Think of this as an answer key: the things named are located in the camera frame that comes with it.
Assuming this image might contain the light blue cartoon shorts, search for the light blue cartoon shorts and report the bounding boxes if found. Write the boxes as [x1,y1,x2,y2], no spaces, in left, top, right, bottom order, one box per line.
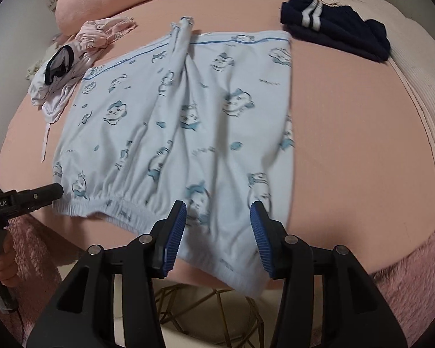
[53,17,295,296]

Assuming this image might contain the pink fluffy rug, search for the pink fluffy rug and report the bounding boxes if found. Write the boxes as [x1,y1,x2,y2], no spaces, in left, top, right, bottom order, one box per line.
[372,232,435,346]

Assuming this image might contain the white navy-trimmed shirt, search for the white navy-trimmed shirt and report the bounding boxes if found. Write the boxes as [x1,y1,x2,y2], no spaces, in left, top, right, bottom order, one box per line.
[28,42,104,161]

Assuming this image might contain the pink patterned garment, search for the pink patterned garment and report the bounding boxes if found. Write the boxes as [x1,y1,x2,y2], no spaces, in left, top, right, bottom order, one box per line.
[74,17,137,52]

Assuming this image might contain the beige bed blanket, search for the beige bed blanket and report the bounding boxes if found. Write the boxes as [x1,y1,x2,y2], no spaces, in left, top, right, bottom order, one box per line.
[321,0,435,164]

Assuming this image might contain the navy striped folded garment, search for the navy striped folded garment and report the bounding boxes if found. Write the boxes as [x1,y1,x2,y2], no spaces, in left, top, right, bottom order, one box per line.
[280,0,391,63]

